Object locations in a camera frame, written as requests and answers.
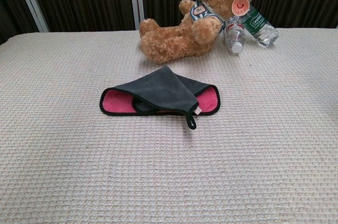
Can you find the grey and pink cloth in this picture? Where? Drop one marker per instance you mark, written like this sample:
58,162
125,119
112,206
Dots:
158,86

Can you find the brown teddy bear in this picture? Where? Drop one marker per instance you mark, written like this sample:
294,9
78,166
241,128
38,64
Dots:
179,41

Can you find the red label water bottle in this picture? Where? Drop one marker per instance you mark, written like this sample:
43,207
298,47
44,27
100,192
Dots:
235,36

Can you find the beige woven tablecloth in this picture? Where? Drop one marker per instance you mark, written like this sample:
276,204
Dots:
79,155

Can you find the green label water bottle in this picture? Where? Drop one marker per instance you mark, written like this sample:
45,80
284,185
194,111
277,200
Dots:
261,31

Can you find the round pink hang tag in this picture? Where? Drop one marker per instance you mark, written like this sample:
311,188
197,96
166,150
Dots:
239,4

